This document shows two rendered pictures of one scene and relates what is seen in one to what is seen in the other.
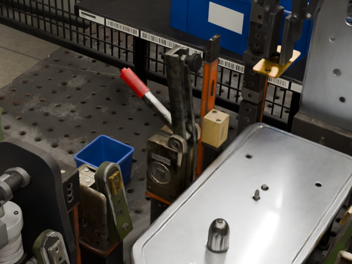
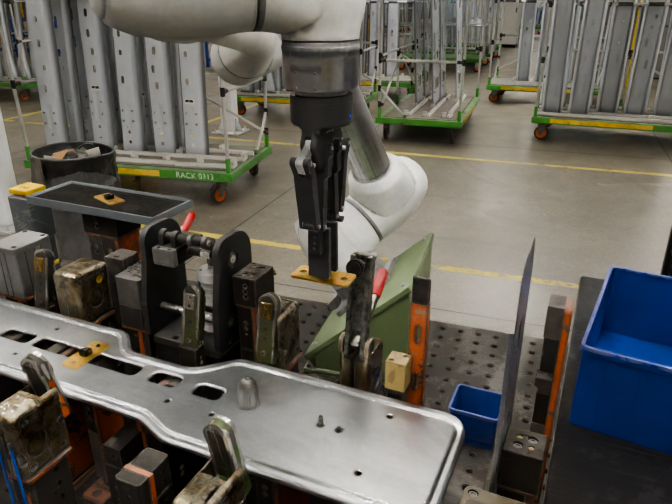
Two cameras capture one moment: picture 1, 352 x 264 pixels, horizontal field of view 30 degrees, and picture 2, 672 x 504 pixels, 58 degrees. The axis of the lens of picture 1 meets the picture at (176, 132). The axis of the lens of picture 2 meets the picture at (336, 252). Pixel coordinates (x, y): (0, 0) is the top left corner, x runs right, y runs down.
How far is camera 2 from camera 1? 1.14 m
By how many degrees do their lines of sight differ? 71
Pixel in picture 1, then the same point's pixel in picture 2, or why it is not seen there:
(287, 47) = (311, 257)
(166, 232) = (261, 374)
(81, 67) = not seen: hidden behind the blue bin
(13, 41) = not seen: outside the picture
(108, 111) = not seen: hidden behind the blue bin
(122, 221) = (263, 347)
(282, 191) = (336, 442)
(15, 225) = (202, 275)
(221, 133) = (389, 374)
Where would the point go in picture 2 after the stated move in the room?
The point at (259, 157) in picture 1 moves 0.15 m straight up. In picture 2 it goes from (390, 424) to (394, 338)
